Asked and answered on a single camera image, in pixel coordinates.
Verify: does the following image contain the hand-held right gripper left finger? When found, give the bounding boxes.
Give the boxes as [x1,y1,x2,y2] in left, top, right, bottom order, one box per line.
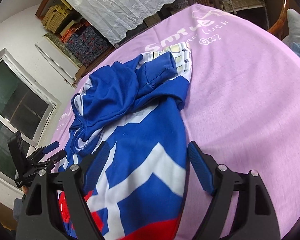
[16,141,111,240]

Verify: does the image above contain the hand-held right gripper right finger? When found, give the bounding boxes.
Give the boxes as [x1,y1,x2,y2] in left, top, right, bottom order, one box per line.
[187,141,281,240]

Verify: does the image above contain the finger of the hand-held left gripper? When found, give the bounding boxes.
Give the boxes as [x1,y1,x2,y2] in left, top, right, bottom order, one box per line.
[27,141,60,162]
[25,150,67,173]

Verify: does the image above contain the green patterned board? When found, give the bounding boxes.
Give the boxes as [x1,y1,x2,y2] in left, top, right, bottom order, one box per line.
[44,32,79,67]

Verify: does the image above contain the grey cloth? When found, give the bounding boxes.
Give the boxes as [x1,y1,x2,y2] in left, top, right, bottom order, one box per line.
[282,9,300,45]

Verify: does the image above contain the pink printed blanket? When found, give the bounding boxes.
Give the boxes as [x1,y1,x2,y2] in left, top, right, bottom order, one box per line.
[53,4,300,240]

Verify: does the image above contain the blue red white zip hoodie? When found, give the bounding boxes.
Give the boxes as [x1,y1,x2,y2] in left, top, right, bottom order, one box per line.
[56,41,194,240]

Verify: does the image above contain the orange patterned box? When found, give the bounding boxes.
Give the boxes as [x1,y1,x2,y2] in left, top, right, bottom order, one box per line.
[60,20,90,42]

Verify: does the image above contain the white folded board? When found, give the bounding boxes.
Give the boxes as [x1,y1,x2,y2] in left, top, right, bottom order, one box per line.
[35,42,77,87]

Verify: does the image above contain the aluminium sliding window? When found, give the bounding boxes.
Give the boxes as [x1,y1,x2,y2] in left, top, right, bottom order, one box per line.
[0,49,62,178]

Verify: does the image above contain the white lace cloth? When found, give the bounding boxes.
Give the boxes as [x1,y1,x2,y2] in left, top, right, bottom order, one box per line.
[53,0,215,45]

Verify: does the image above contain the rattan armchair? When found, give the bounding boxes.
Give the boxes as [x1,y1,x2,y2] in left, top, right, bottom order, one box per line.
[267,0,290,38]

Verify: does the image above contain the brown wooden shelf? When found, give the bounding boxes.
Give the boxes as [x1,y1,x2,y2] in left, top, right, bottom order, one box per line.
[35,0,63,18]

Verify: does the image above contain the stack of blue patterned boxes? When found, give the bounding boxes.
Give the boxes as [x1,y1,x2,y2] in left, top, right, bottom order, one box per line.
[65,25,110,67]

